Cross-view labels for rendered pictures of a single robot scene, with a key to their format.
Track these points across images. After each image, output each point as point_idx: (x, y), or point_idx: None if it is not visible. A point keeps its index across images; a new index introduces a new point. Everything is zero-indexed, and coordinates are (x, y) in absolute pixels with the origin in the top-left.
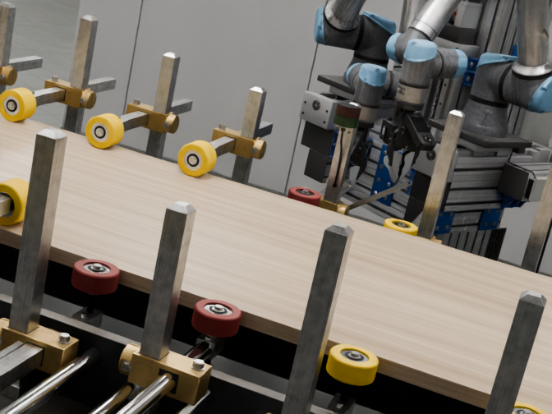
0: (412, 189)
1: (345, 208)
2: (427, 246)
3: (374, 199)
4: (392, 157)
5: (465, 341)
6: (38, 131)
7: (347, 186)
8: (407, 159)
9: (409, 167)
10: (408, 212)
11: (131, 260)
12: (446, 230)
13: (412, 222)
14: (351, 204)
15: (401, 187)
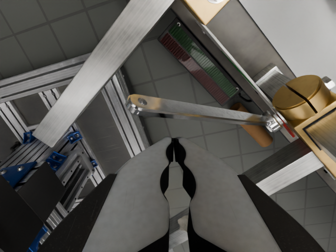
0: (35, 232)
1: (320, 89)
2: None
3: (230, 110)
4: (268, 216)
5: None
6: None
7: (170, 225)
8: (148, 204)
9: (125, 167)
10: (53, 200)
11: None
12: (5, 169)
13: (114, 71)
14: (266, 121)
15: (169, 102)
